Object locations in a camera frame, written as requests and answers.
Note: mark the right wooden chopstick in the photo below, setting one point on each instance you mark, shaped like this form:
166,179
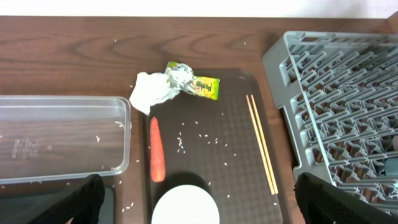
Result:
265,149

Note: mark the brown serving tray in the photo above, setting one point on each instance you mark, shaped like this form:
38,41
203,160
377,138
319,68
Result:
212,144

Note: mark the orange carrot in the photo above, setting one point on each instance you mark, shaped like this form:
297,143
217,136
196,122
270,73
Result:
157,159

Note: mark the light blue rice bowl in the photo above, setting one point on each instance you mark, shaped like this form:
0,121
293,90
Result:
186,204

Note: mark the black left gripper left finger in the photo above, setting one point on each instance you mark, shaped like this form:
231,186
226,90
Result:
79,203

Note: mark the clear plastic bin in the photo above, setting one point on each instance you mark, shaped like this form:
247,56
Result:
47,138

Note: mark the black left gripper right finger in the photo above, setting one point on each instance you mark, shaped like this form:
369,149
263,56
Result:
321,202

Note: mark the foil yellow snack wrapper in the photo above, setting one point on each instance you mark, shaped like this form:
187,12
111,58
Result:
181,77

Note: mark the grey dishwasher rack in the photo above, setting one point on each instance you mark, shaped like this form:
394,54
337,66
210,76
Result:
338,92

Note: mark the white napkin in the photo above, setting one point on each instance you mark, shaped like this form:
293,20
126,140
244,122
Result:
150,90

